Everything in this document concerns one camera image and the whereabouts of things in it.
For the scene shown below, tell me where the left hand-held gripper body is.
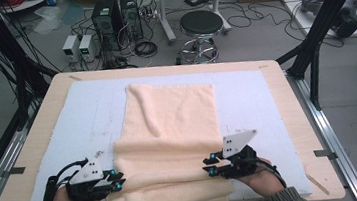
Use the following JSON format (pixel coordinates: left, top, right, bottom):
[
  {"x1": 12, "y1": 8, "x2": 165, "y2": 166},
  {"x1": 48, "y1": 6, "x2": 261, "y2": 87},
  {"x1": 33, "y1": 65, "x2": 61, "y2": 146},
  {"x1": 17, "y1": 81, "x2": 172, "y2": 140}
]
[{"x1": 62, "y1": 154, "x2": 115, "y2": 201}]

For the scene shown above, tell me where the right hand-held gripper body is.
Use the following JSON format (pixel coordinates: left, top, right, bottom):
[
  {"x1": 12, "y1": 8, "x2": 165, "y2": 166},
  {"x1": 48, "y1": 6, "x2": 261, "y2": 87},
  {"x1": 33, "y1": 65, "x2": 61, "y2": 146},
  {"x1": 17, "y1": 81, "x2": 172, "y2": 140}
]
[{"x1": 218, "y1": 128, "x2": 263, "y2": 181}]

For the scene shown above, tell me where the cream towel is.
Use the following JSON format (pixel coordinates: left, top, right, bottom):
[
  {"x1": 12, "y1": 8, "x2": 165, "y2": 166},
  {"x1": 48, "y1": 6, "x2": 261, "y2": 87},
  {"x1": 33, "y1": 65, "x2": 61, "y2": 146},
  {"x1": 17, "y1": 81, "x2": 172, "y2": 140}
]
[{"x1": 86, "y1": 74, "x2": 235, "y2": 201}]

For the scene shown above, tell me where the person's right hand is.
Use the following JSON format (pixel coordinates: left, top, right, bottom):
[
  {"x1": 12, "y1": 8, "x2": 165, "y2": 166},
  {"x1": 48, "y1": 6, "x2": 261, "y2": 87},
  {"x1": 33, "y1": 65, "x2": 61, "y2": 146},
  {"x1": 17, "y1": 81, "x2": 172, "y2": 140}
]
[{"x1": 233, "y1": 154, "x2": 287, "y2": 200}]

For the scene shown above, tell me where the pale blue grid mat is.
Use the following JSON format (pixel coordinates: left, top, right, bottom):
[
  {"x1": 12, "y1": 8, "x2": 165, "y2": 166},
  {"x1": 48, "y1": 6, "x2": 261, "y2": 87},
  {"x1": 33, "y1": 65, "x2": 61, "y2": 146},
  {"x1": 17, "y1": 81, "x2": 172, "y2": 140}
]
[{"x1": 12, "y1": 57, "x2": 314, "y2": 201}]

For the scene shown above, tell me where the thin wooden stick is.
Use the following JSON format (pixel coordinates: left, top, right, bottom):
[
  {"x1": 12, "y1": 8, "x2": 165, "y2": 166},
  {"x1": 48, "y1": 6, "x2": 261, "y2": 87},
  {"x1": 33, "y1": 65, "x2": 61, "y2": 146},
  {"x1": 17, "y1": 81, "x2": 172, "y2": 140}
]
[{"x1": 304, "y1": 169, "x2": 330, "y2": 199}]

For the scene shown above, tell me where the black round stool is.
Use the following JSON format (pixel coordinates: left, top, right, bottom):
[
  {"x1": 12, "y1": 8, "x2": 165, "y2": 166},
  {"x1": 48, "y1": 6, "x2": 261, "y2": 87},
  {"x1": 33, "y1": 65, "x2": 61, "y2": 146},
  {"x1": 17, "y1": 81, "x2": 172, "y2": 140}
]
[{"x1": 171, "y1": 7, "x2": 229, "y2": 67}]

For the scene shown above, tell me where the white power supply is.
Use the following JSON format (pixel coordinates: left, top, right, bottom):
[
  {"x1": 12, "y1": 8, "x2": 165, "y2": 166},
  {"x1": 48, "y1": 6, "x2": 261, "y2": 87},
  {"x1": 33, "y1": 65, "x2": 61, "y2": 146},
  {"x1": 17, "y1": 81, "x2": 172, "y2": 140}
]
[
  {"x1": 77, "y1": 33, "x2": 98, "y2": 63},
  {"x1": 60, "y1": 33, "x2": 83, "y2": 64}
]

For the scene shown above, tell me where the white board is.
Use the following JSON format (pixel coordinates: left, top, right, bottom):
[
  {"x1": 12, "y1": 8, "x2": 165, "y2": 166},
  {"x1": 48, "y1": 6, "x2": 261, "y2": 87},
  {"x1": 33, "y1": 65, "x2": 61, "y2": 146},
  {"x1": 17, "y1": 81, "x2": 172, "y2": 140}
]
[{"x1": 281, "y1": 0, "x2": 357, "y2": 46}]

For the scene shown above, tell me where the white stand leg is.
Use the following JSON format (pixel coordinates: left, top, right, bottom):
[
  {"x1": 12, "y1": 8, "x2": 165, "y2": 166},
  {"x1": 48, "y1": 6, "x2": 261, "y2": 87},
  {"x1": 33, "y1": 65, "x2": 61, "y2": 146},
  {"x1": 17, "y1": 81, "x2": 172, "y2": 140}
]
[
  {"x1": 155, "y1": 0, "x2": 179, "y2": 46},
  {"x1": 209, "y1": 0, "x2": 233, "y2": 37}
]

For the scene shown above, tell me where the large black computer tower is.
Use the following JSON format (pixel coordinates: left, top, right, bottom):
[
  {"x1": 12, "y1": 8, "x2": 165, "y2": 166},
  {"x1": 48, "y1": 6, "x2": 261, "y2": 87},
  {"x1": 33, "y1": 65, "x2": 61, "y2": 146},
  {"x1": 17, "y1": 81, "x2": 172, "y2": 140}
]
[{"x1": 89, "y1": 0, "x2": 127, "y2": 53}]

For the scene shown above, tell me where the clear plastic bag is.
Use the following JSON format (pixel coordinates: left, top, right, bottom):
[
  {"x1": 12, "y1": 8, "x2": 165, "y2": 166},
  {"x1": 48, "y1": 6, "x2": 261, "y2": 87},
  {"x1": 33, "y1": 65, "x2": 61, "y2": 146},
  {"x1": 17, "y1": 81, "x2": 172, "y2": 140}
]
[{"x1": 30, "y1": 4, "x2": 72, "y2": 36}]

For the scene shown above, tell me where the narrow black computer tower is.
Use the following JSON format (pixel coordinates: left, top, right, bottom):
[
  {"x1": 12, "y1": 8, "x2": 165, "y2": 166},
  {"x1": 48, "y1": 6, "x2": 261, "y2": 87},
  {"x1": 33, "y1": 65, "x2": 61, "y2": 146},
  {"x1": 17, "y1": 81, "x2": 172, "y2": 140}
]
[{"x1": 119, "y1": 0, "x2": 145, "y2": 42}]

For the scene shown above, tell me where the grey machine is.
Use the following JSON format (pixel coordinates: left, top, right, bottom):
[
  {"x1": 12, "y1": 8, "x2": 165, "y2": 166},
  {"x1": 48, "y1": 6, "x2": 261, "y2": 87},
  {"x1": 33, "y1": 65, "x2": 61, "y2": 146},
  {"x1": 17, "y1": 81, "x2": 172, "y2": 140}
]
[{"x1": 300, "y1": 0, "x2": 357, "y2": 43}]

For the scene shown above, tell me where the round white table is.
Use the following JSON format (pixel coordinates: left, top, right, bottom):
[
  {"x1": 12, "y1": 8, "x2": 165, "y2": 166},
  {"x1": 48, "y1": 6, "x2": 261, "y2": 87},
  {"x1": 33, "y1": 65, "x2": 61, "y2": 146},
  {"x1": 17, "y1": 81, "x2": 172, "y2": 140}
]
[{"x1": 0, "y1": 0, "x2": 57, "y2": 15}]

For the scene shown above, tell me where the left hand-held gripper cable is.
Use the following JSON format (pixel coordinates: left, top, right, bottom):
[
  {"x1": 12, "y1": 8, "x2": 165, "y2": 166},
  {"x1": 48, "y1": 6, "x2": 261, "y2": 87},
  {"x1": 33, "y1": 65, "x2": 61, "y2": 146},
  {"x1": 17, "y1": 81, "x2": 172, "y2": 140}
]
[{"x1": 35, "y1": 158, "x2": 95, "y2": 201}]

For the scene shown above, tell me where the hand-held gripper cable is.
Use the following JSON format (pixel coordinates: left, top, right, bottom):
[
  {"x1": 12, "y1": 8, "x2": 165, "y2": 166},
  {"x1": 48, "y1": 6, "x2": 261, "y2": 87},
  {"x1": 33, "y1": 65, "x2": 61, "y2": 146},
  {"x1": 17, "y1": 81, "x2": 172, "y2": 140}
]
[
  {"x1": 35, "y1": 158, "x2": 95, "y2": 201},
  {"x1": 256, "y1": 156, "x2": 288, "y2": 191}
]

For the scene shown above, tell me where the right hand-held gripper cable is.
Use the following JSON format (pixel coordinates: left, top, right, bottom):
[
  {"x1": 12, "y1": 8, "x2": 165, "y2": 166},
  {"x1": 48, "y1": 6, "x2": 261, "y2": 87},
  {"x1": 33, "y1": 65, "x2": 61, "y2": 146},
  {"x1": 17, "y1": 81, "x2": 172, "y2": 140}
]
[{"x1": 256, "y1": 156, "x2": 288, "y2": 191}]

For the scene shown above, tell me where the coiled black cable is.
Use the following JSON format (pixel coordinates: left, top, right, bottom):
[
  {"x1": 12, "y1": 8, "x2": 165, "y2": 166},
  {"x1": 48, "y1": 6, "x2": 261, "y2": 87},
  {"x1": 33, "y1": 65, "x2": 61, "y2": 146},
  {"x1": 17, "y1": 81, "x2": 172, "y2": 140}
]
[{"x1": 132, "y1": 39, "x2": 160, "y2": 60}]

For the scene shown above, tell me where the black metal frame with cables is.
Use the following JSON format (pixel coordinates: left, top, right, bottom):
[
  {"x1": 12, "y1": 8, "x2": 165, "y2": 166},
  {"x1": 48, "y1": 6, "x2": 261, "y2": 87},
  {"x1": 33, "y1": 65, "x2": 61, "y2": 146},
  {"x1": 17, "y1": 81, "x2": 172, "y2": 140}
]
[{"x1": 0, "y1": 0, "x2": 65, "y2": 133}]

